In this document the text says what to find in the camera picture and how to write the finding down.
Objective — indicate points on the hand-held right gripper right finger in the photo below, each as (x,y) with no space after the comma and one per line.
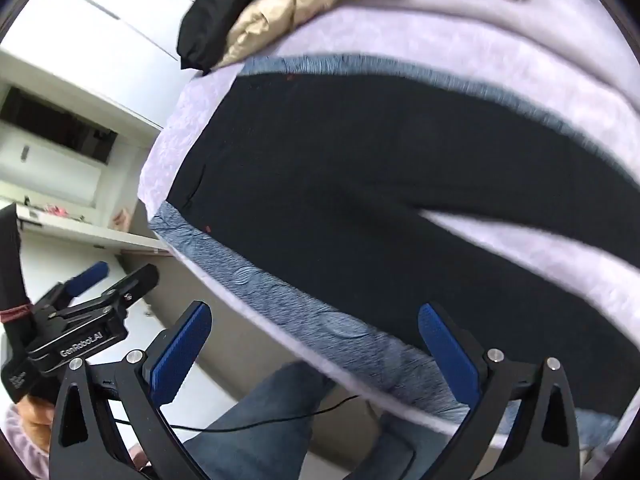
(447,355)

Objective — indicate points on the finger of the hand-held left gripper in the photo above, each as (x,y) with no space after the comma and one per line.
(90,275)
(135,282)

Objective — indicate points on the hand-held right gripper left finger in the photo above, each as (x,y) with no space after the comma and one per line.
(182,355)

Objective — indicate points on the person's left forearm lavender sleeve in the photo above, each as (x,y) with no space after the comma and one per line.
(22,452)

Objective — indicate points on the person's left hand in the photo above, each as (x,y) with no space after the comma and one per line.
(35,420)

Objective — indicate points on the white desk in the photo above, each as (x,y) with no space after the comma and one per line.
(100,240)

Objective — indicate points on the small pink item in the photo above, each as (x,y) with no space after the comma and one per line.
(57,211)

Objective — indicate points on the person's blue jeans leg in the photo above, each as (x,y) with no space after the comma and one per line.
(410,445)
(260,425)

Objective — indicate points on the white cupboard unit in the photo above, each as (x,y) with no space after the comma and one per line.
(55,175)

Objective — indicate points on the blue-grey patterned cloth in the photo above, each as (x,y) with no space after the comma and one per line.
(300,300)

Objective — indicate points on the white wardrobe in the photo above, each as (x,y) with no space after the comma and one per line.
(100,25)

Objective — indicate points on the black jacket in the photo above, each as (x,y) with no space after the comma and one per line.
(210,25)

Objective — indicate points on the beige puffer jacket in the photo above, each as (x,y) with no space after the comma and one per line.
(280,5)

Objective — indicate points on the lavender blanket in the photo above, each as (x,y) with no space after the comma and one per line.
(450,35)

